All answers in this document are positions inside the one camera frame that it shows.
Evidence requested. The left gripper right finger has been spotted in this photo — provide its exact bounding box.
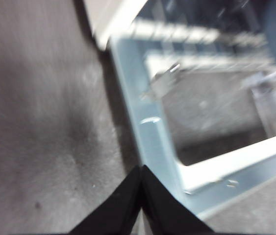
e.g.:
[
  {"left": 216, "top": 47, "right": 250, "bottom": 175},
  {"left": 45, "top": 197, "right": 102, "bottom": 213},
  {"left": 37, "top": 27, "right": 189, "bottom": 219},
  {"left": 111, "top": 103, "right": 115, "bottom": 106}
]
[{"left": 141, "top": 164, "right": 217, "bottom": 235}]

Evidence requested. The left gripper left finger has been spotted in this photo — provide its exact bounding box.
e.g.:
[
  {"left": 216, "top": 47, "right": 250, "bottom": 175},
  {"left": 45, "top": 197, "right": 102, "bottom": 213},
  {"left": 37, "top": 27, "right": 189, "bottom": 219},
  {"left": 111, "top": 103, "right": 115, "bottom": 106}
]
[{"left": 68, "top": 165, "right": 143, "bottom": 235}]

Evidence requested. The cream Toshiba toaster oven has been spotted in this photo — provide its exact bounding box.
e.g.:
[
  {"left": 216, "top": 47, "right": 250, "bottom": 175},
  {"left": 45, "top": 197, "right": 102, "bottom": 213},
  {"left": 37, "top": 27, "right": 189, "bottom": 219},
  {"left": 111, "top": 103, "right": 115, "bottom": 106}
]
[{"left": 82, "top": 0, "right": 271, "bottom": 52}]

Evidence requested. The metal wire oven rack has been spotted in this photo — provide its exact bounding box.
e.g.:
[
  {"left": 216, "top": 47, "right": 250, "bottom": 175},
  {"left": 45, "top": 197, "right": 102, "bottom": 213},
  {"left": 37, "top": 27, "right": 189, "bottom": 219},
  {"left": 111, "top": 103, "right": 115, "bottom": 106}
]
[{"left": 127, "top": 21, "right": 270, "bottom": 51}]

